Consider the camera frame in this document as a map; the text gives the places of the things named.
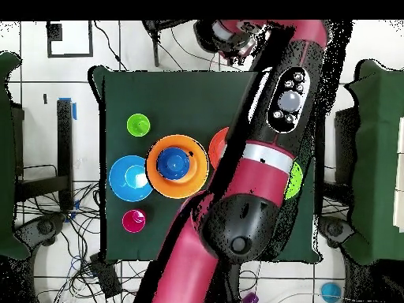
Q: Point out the black floor frame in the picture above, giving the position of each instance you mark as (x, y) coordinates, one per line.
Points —
(54, 31)

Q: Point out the green cup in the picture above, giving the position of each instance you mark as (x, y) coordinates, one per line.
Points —
(139, 127)

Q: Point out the green cloth side table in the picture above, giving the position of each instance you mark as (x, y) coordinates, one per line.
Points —
(6, 157)
(375, 157)

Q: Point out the small dark blue bowl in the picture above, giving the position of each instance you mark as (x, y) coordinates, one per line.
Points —
(173, 164)

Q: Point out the dark green tablecloth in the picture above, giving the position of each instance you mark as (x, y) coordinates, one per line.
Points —
(173, 94)

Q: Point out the green bowl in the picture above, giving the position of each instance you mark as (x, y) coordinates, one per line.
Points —
(295, 183)

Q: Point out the large yellow-orange bowl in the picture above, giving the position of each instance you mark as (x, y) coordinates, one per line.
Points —
(199, 170)

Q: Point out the blue cup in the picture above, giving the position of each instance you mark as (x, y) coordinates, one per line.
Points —
(330, 292)

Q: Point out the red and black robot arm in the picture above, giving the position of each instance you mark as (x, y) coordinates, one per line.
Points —
(252, 189)

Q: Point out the purple cup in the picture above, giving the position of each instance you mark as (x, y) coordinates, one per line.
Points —
(251, 299)

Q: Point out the black table frame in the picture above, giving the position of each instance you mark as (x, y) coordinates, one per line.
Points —
(64, 142)
(345, 142)

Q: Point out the light blue bowl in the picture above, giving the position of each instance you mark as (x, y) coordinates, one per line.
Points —
(120, 189)

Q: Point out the red cup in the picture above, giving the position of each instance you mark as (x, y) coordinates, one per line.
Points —
(132, 222)

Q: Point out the orange-red shallow bowl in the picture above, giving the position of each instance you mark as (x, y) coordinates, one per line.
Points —
(217, 148)

